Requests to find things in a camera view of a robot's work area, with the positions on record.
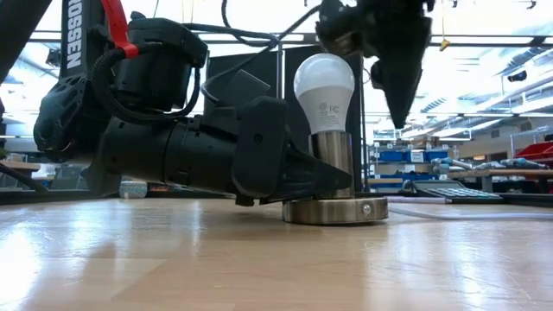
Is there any small round ceramic bowl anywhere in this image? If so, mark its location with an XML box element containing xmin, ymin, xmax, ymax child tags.
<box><xmin>118</xmin><ymin>180</ymin><xmax>149</xmax><ymax>200</ymax></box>

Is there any red-handled tool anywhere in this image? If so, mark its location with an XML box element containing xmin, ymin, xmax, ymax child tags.
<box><xmin>101</xmin><ymin>0</ymin><xmax>140</xmax><ymax>60</ymax></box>

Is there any black calculator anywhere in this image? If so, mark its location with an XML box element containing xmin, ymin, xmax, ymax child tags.
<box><xmin>412</xmin><ymin>180</ymin><xmax>505</xmax><ymax>204</ymax></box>

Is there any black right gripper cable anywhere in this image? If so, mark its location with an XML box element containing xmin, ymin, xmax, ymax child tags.
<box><xmin>220</xmin><ymin>0</ymin><xmax>323</xmax><ymax>49</ymax></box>

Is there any yellow hanging cable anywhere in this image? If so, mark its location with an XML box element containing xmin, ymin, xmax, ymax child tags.
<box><xmin>439</xmin><ymin>0</ymin><xmax>451</xmax><ymax>52</ymax></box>

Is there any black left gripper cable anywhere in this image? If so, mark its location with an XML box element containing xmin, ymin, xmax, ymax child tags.
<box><xmin>89</xmin><ymin>22</ymin><xmax>282</xmax><ymax>125</ymax></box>

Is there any black divider panel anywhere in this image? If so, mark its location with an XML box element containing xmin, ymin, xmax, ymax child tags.
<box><xmin>283</xmin><ymin>41</ymin><xmax>365</xmax><ymax>194</ymax></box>
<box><xmin>205</xmin><ymin>50</ymin><xmax>281</xmax><ymax>117</ymax></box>

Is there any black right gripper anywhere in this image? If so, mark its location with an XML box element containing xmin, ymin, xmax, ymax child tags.
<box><xmin>315</xmin><ymin>0</ymin><xmax>435</xmax><ymax>130</ymax></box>

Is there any brushed metal lamp base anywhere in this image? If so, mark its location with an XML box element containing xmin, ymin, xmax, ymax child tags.
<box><xmin>283</xmin><ymin>131</ymin><xmax>389</xmax><ymax>225</ymax></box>

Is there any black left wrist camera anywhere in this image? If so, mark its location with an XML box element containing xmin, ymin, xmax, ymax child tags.
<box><xmin>218</xmin><ymin>68</ymin><xmax>272</xmax><ymax>113</ymax></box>

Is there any wooden workbench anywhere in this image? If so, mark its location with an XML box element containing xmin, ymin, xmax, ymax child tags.
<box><xmin>448</xmin><ymin>167</ymin><xmax>553</xmax><ymax>194</ymax></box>
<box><xmin>0</xmin><ymin>160</ymin><xmax>42</xmax><ymax>194</ymax></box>

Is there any red storage bin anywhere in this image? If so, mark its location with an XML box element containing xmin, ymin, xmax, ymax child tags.
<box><xmin>513</xmin><ymin>141</ymin><xmax>553</xmax><ymax>162</ymax></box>

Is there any white lamp cord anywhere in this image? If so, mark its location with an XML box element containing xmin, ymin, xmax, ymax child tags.
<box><xmin>387</xmin><ymin>206</ymin><xmax>553</xmax><ymax>221</ymax></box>

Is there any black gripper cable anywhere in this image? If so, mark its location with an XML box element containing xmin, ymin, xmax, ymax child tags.
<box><xmin>220</xmin><ymin>0</ymin><xmax>323</xmax><ymax>49</ymax></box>
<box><xmin>89</xmin><ymin>22</ymin><xmax>282</xmax><ymax>125</ymax></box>

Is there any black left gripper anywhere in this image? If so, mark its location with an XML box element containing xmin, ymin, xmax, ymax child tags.
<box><xmin>166</xmin><ymin>95</ymin><xmax>353</xmax><ymax>207</ymax></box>

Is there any white lightbulb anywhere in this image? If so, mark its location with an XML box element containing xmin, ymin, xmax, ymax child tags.
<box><xmin>293</xmin><ymin>52</ymin><xmax>356</xmax><ymax>135</ymax></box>

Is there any purple white pen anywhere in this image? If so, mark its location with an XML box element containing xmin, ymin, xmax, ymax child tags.
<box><xmin>386</xmin><ymin>196</ymin><xmax>453</xmax><ymax>205</ymax></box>

